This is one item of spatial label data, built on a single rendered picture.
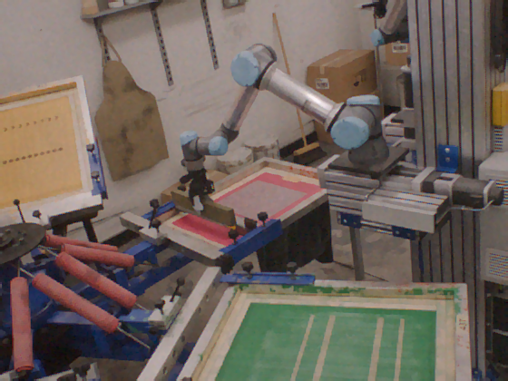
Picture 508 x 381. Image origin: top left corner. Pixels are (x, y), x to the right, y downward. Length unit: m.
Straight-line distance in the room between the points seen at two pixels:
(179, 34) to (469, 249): 3.11
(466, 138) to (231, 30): 3.26
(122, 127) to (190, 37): 0.94
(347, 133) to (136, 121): 2.75
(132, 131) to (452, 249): 2.81
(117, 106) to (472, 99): 2.92
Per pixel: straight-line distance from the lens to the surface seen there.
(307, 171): 2.81
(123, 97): 4.43
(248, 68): 2.01
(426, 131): 2.19
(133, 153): 4.53
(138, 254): 2.30
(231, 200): 2.72
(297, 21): 5.64
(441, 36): 2.06
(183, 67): 4.78
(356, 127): 1.93
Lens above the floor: 2.11
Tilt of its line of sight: 24 degrees down
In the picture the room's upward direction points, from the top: 11 degrees counter-clockwise
